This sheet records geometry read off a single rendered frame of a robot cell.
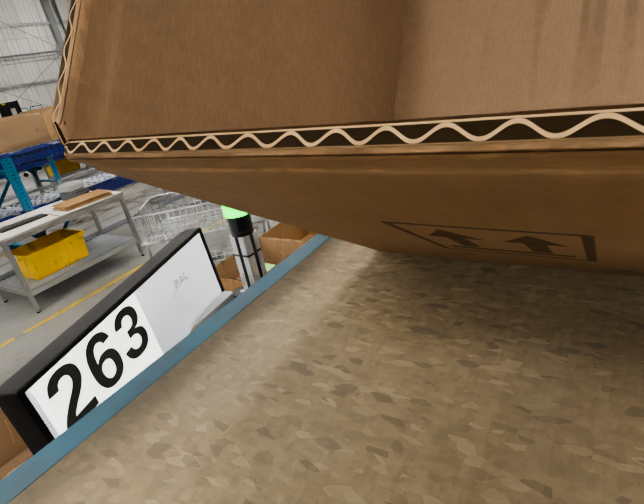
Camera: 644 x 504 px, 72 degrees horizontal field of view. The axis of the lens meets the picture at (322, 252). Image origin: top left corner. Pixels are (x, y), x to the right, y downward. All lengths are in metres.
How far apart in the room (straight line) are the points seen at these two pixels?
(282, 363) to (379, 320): 0.04
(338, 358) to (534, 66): 0.16
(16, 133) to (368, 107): 6.04
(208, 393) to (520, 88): 0.18
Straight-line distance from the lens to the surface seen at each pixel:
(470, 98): 0.24
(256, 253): 0.87
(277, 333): 0.19
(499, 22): 0.25
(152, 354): 0.81
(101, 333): 0.72
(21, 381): 0.65
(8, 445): 1.73
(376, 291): 0.20
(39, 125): 6.32
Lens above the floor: 1.84
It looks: 24 degrees down
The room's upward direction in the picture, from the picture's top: 11 degrees counter-clockwise
